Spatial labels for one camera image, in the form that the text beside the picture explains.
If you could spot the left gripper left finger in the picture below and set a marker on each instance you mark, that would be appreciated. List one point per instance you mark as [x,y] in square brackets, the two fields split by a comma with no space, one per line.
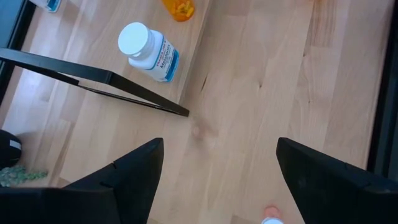
[124,186]

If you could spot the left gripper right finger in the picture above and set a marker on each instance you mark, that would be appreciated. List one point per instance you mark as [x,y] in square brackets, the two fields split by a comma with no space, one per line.
[326,193]

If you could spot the pink pill vial white cap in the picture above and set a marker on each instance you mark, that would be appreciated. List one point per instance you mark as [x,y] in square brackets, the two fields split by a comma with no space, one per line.
[272,213]

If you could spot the white bottle blue label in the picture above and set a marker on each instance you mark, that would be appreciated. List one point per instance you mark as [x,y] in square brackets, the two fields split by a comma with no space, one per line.
[155,56]
[49,4]

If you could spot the orange pill bottle white cap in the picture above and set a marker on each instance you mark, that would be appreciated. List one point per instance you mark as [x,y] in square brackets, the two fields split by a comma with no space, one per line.
[180,11]

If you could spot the potted succulent plant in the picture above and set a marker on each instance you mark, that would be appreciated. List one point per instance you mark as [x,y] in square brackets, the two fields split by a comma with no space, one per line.
[9,149]

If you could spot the clear acrylic tray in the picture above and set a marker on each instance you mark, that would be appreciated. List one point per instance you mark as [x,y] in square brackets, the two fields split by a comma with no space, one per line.
[77,25]

